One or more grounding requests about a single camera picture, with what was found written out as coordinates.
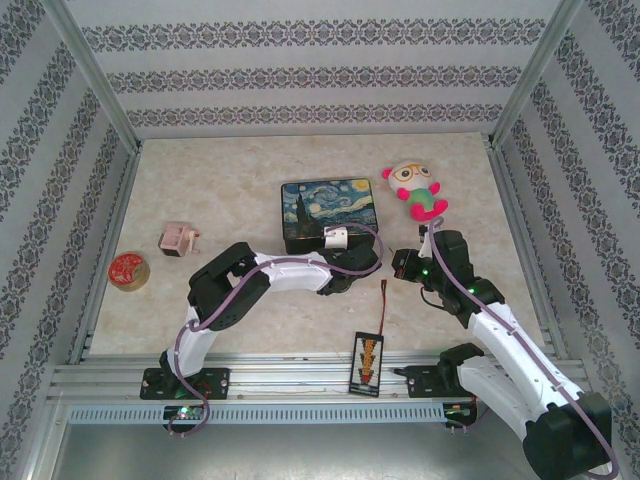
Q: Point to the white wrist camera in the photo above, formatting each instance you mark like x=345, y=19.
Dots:
x=336, y=239
x=425, y=245

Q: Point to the wide aluminium frame rail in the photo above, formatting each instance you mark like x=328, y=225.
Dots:
x=290, y=372

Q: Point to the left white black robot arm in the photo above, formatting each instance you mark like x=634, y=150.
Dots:
x=295, y=274

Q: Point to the aluminium frame post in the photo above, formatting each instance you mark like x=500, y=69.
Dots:
x=536, y=75
x=98, y=80

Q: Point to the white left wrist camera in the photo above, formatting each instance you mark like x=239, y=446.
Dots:
x=336, y=239

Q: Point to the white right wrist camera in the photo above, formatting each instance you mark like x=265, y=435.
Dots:
x=425, y=245

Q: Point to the pink green plush toy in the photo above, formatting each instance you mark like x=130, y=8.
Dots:
x=422, y=197

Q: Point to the small circuit board with LEDs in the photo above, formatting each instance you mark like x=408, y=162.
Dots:
x=184, y=413
x=457, y=411

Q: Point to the aluminium side rail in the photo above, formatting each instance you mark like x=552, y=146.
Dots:
x=109, y=250
x=511, y=200

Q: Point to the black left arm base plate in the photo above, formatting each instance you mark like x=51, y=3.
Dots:
x=215, y=382

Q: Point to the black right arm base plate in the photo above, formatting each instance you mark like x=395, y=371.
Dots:
x=420, y=382

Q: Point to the pink pencil sharpener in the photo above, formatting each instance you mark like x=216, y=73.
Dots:
x=175, y=240

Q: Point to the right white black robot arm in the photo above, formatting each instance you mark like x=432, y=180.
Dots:
x=500, y=342

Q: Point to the starry night tin box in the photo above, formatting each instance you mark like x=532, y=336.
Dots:
x=325, y=205

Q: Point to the round tin with red lid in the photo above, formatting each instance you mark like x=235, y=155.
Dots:
x=127, y=269

